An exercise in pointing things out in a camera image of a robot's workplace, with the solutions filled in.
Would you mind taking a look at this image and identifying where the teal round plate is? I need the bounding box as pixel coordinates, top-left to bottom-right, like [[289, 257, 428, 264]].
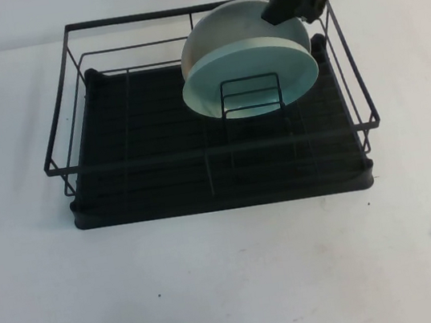
[[174, 29, 326, 128]]

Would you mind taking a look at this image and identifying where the grey round plate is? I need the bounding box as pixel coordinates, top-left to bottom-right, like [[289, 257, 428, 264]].
[[172, 0, 314, 87]]

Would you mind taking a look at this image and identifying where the black plastic drain tray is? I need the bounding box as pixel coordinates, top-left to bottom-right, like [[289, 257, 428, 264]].
[[48, 27, 379, 234]]

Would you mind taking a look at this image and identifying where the black wire dish rack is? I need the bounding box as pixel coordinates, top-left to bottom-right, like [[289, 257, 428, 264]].
[[24, 0, 386, 202]]

